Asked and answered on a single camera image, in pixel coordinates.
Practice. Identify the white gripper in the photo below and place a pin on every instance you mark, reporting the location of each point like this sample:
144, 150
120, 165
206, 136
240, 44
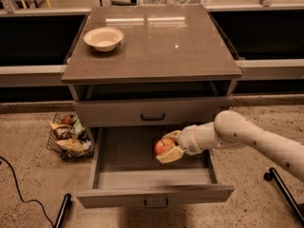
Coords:
188, 139

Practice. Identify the red apple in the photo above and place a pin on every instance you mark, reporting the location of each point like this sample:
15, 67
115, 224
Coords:
163, 145

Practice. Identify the right black robot base leg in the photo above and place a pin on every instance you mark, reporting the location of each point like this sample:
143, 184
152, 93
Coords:
298, 208

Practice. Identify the left black robot base leg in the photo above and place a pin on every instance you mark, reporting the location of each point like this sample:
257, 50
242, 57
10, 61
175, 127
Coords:
63, 211

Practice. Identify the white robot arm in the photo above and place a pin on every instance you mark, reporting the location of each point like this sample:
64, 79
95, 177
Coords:
229, 129

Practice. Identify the open grey drawer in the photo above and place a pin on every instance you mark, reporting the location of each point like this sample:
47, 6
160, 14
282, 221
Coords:
125, 172

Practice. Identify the grey drawer cabinet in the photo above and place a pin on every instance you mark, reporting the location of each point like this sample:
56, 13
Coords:
166, 52

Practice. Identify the yellow chip bag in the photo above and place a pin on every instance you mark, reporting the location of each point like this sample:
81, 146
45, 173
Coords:
71, 145

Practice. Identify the red snack can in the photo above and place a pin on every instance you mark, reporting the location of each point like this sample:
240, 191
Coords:
69, 119

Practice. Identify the brown snack bag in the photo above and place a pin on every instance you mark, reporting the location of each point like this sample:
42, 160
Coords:
63, 132

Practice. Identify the white bowl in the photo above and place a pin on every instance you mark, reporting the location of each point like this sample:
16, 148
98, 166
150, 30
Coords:
103, 39

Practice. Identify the black wire basket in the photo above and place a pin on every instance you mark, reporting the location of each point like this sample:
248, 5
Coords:
79, 134

